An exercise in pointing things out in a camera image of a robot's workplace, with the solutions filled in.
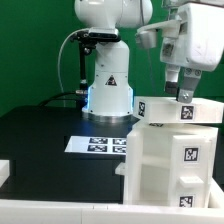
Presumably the black camera on stand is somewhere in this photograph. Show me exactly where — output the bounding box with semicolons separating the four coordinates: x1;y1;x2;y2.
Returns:
70;27;121;97

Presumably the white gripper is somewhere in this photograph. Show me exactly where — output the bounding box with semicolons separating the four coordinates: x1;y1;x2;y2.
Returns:
160;2;224;103

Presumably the white cabinet top block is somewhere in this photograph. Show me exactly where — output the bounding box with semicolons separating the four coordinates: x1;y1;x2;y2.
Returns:
133;96;224;124

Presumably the white border rail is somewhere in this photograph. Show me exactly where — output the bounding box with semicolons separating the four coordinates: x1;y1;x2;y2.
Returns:
0;160;10;187
0;200;224;224
209;180;224;209

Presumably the white left border rail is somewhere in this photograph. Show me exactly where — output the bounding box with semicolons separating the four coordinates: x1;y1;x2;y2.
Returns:
0;160;10;187

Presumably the white front border rail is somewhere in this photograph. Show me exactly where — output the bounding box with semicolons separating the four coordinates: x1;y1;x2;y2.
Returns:
0;200;224;224

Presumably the black cable on table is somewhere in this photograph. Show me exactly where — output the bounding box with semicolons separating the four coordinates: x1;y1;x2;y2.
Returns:
38;91;89;108

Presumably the grey camera cable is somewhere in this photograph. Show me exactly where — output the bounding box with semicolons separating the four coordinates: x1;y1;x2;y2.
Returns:
57;28;88;94

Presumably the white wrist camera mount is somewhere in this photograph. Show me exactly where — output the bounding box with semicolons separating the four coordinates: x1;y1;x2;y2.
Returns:
135;19;181;49

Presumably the white cabinet door panel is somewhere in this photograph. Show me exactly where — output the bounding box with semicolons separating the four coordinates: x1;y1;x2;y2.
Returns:
168;135;211;208

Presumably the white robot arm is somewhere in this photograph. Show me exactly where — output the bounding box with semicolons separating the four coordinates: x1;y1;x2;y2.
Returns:
74;0;224;123

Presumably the white cabinet box body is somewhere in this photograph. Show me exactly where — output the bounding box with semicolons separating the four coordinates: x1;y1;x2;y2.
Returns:
115;121;218;206

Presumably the white right border rail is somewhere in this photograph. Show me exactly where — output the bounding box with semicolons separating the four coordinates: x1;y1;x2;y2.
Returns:
209;180;224;209

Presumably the white paper with markers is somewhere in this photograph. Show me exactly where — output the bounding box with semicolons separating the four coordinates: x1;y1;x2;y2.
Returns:
65;136;126;155

